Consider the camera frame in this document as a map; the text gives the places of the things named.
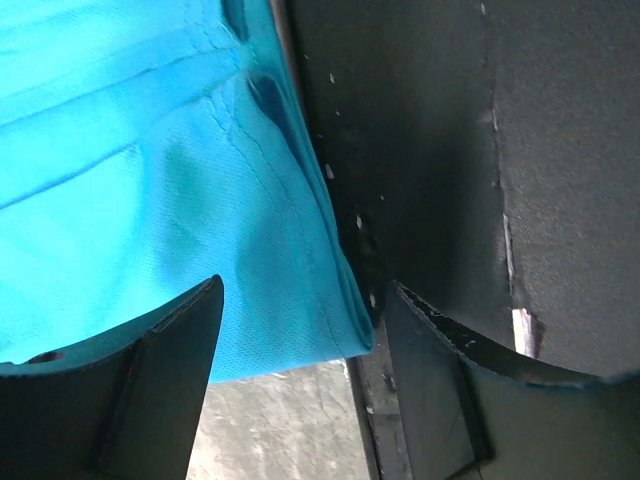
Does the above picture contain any teal t shirt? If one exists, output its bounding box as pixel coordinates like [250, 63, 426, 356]
[1, 1, 373, 382]

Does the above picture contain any black base beam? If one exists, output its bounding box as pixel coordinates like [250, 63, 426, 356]
[271, 1, 639, 479]

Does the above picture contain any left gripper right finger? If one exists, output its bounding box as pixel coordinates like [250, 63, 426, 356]
[385, 283, 639, 479]

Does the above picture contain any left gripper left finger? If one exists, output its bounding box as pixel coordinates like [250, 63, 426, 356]
[1, 277, 224, 479]

